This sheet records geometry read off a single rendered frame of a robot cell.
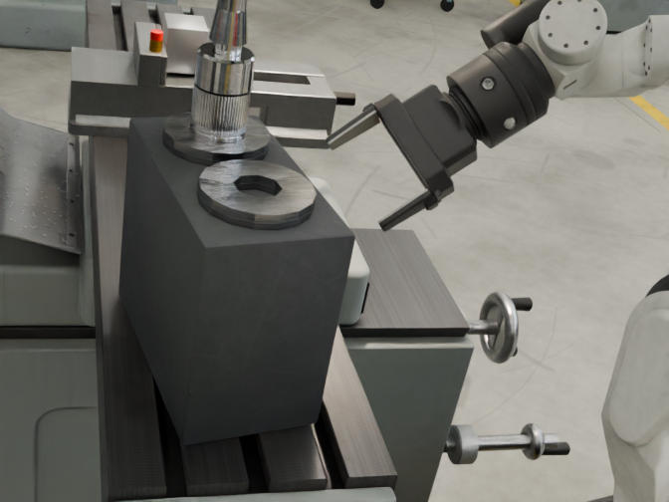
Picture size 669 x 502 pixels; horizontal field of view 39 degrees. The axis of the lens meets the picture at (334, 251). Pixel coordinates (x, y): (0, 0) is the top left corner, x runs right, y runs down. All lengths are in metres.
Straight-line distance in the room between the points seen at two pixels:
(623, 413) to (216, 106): 0.46
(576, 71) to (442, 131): 0.14
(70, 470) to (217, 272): 0.74
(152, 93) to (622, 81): 0.58
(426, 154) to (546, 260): 2.23
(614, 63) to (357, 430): 0.49
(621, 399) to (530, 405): 1.58
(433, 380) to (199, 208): 0.73
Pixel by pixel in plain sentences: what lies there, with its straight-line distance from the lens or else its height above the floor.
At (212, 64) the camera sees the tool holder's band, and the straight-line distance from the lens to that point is 0.76.
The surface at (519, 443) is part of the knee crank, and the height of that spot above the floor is 0.51.
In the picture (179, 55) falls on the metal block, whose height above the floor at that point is 1.03.
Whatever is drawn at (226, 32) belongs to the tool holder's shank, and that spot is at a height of 1.22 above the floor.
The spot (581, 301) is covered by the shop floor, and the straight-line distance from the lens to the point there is 3.00.
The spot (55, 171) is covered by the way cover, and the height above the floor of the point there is 0.86.
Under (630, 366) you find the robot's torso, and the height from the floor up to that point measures 0.99.
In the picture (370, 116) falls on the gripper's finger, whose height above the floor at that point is 1.09.
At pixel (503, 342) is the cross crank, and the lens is 1.52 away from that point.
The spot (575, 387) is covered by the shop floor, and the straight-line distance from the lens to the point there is 2.61.
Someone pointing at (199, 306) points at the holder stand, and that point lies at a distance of 0.69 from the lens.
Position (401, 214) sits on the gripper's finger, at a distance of 0.95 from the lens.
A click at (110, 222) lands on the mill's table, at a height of 0.93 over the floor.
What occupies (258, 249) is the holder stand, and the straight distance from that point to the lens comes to 0.68.
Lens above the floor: 1.45
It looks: 30 degrees down
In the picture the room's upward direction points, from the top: 11 degrees clockwise
